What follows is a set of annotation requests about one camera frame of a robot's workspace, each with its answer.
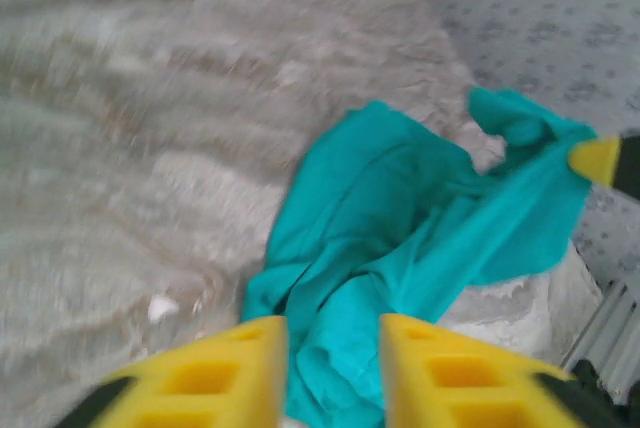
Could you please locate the teal t-shirt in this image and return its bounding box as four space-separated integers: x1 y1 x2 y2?
242 87 599 428

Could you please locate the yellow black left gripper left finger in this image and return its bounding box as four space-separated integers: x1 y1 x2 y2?
54 316 289 428

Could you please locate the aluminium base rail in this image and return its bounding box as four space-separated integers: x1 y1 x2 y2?
559 277 640 407

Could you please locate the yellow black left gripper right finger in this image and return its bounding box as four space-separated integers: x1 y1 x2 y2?
379 312 626 428

